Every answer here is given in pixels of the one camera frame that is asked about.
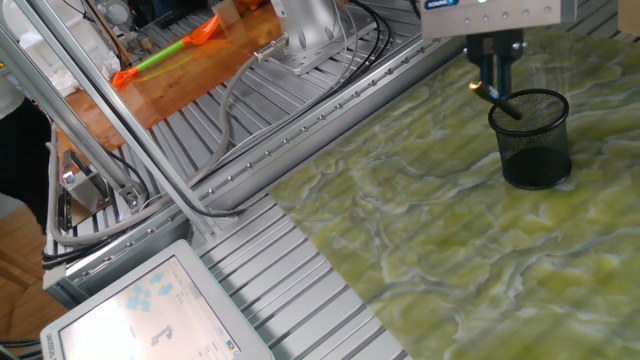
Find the orange green toy tool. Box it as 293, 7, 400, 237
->
111, 13, 223, 90

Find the white tissue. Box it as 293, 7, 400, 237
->
47, 47, 122, 99

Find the cardboard box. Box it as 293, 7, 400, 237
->
617, 0, 640, 37

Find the green marble pattern mat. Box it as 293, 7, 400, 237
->
268, 19, 640, 360

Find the silver Schunk gripper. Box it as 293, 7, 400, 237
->
419, 0, 577, 101

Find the white round device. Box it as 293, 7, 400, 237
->
94, 0, 134, 27

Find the person in black trousers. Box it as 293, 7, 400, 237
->
0, 74, 53, 234

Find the silver conical pedestal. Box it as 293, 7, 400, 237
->
269, 0, 380, 76

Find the glossy wooden board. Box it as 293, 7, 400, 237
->
57, 0, 287, 151

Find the white teach pendant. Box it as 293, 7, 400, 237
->
39, 238, 275, 360

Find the thick grey cable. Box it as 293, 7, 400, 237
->
46, 32, 291, 247

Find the aluminium diagonal brace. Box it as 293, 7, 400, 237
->
14, 0, 220, 237
0, 24, 146, 211

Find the steel bracket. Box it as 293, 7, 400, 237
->
56, 148, 115, 232

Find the aluminium rail with screws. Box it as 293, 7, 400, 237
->
42, 14, 471, 309

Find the black pen with gold trim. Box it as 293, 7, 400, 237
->
468, 80, 524, 121

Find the black mesh pen holder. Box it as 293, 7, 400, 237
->
487, 88, 573, 191

